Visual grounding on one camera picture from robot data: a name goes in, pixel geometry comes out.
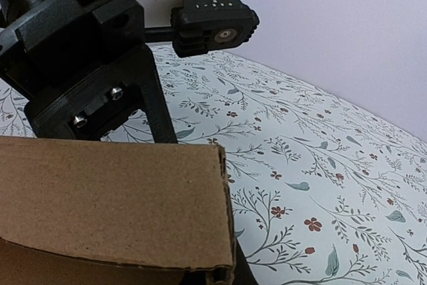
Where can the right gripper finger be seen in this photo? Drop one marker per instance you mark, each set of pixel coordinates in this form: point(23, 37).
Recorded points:
point(242, 272)

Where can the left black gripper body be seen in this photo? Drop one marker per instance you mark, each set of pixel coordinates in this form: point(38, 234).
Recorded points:
point(58, 43)

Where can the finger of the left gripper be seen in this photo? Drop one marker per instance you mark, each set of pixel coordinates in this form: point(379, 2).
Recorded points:
point(151, 98)
point(87, 110)

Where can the brown cardboard paper box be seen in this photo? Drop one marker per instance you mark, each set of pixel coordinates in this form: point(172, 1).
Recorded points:
point(91, 212)

